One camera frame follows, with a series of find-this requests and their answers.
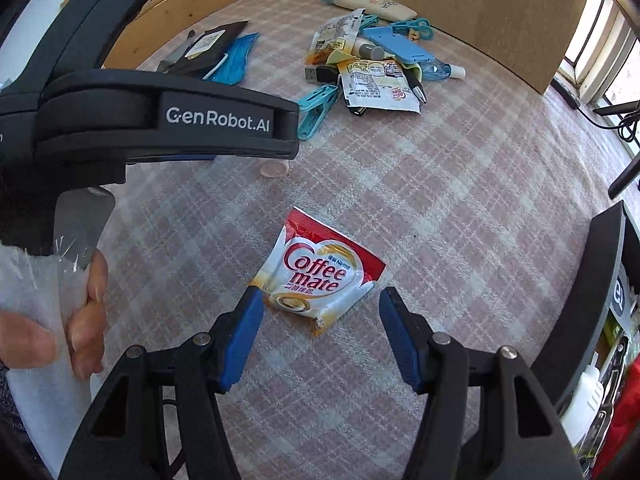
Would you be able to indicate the black cable inline controller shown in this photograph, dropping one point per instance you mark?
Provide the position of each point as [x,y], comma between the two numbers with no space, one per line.
[572,102]

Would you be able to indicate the blue flat sachet pack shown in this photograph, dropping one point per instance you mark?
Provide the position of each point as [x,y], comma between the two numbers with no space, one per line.
[231,69]

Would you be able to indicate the red fabric pouch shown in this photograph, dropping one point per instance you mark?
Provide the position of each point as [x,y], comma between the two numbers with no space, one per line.
[624,422]

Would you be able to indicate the black storage box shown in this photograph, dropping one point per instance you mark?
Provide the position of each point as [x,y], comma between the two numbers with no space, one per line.
[594,327]

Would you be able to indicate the orange white sachet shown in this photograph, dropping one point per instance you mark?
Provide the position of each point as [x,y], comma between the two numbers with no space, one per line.
[378,85]
[337,36]

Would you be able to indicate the small tube grey cap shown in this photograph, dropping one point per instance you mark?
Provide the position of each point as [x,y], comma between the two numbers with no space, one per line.
[366,50]

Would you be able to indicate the small clear blue bottle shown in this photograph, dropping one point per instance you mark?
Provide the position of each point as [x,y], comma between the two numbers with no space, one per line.
[436,70]

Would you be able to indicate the black ballpoint pen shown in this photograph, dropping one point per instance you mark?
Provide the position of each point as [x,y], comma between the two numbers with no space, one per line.
[415,85]

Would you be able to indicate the black wet wipes pack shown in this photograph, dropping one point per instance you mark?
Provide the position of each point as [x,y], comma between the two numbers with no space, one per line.
[207,51]

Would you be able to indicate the Coffee mate red sachet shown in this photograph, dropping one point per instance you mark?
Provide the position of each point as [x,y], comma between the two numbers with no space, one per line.
[316,272]

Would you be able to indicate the teal clothespin at back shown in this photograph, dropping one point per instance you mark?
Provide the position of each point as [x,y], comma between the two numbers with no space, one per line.
[415,29]

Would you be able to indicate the white sunscreen bottle blue cap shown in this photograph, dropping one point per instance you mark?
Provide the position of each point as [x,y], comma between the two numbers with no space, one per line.
[388,10]

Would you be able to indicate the white plastic bottle in box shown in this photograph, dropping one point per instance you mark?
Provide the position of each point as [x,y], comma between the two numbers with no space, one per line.
[584,405]

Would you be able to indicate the wooden side panel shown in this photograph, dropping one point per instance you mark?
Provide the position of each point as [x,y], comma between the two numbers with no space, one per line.
[158,22]

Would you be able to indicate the plaid pink tablecloth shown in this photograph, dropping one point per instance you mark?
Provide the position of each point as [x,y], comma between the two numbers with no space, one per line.
[479,206]

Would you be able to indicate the teal clothespin near front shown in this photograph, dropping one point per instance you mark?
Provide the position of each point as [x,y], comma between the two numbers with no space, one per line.
[313,108]

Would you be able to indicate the teal clothespin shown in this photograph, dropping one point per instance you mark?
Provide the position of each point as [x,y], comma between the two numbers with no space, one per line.
[313,108]
[415,29]

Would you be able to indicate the left human hand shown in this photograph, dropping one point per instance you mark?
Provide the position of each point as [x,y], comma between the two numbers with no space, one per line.
[26,344]

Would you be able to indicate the pink round cap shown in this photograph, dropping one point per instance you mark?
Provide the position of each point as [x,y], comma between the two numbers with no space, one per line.
[274,168]

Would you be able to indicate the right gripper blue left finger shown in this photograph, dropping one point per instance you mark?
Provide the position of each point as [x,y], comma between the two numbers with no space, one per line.
[235,335]

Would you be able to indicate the grey small pouch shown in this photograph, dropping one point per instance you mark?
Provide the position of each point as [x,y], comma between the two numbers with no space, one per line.
[177,54]

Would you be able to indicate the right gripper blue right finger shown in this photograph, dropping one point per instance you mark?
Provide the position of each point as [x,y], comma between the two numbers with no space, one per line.
[409,336]

